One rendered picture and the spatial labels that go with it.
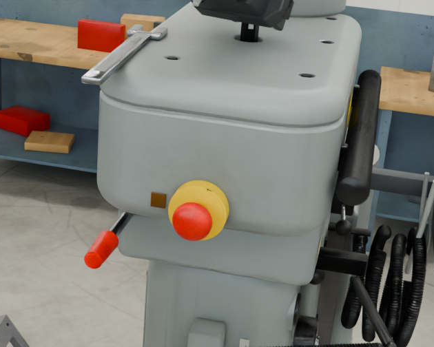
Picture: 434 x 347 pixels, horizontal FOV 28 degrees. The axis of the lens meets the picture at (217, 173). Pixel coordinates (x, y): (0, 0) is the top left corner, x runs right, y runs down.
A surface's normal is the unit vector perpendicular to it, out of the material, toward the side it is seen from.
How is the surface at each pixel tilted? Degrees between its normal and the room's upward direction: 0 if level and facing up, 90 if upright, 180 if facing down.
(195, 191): 90
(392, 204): 0
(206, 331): 0
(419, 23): 90
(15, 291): 0
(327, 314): 90
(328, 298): 90
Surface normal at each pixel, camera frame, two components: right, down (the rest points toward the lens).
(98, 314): 0.08, -0.92
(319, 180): 0.63, 0.33
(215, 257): -0.20, 0.35
